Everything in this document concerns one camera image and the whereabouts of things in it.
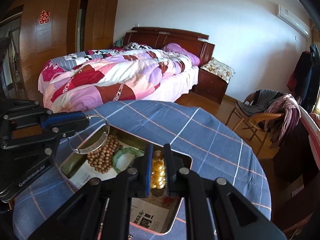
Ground green jade bracelet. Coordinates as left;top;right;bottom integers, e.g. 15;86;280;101
112;147;145;173

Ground grey garment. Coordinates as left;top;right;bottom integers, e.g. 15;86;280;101
236;89;284;117

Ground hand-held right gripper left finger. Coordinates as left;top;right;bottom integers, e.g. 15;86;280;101
27;144;153;240

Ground hanging dark coats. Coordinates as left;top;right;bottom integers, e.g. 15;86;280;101
287;44;320;113

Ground wicker chair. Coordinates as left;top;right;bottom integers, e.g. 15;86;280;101
226;91;285;155

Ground pink maroon garment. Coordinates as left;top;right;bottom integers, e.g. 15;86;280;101
264;94;302;145

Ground black and white blanket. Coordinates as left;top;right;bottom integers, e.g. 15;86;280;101
124;42;153;50

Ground pink patchwork quilt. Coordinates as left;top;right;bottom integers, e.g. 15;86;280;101
39;47;200;113

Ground dark wooden bed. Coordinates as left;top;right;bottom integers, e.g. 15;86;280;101
37;27;216;113

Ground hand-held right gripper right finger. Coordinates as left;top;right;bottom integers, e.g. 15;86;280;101
164;144;288;240

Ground pink striped desk cloth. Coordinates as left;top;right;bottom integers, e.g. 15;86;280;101
299;105;320;150

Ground brown wooden bead bracelet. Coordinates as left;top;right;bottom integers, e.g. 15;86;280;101
86;134;123;173

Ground dark wooden nightstand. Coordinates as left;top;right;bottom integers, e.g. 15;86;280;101
192;66;229;105

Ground brown wooden wardrobe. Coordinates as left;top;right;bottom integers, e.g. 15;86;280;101
0;0;122;100

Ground yellow curtain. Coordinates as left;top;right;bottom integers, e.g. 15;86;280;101
309;20;320;55

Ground blue plaid tablecloth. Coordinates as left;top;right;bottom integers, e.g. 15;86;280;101
12;100;272;240

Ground printed paper sheet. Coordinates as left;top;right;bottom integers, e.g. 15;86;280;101
67;142;180;232

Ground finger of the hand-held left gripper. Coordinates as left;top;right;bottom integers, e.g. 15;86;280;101
0;99;90;128
0;120;91;155

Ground red paper decoration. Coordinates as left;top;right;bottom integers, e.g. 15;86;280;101
37;10;50;25

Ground dark wooden desk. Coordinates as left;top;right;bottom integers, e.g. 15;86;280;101
272;106;320;230

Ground purple pillow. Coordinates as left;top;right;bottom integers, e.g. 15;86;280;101
162;43;200;65

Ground pink tin box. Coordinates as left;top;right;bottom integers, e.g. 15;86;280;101
58;125;193;235

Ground white air conditioner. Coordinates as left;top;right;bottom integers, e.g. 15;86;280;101
276;3;310;36

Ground gold pearl bracelet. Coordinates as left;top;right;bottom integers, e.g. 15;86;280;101
150;150;167;189

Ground floral cushion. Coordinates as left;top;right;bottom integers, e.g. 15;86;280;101
201;57;235;83

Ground silver bangle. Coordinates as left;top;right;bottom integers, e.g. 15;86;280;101
68;114;110;154

